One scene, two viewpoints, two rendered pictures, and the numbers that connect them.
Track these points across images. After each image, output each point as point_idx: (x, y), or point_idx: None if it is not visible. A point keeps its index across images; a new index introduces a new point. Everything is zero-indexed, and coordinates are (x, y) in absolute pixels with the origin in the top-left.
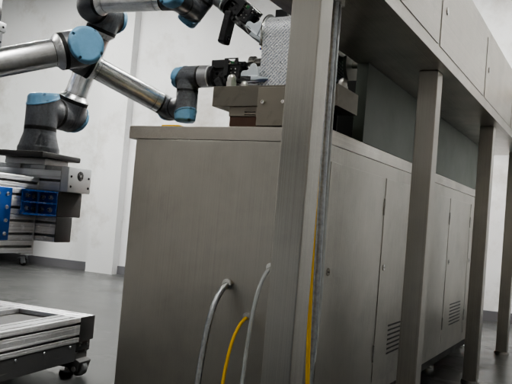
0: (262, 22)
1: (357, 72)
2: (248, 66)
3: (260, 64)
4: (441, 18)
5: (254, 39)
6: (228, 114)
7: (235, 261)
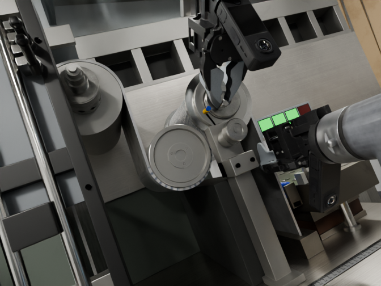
0: (241, 81)
1: (210, 171)
2: (265, 138)
3: (262, 141)
4: None
5: (235, 92)
6: (358, 195)
7: None
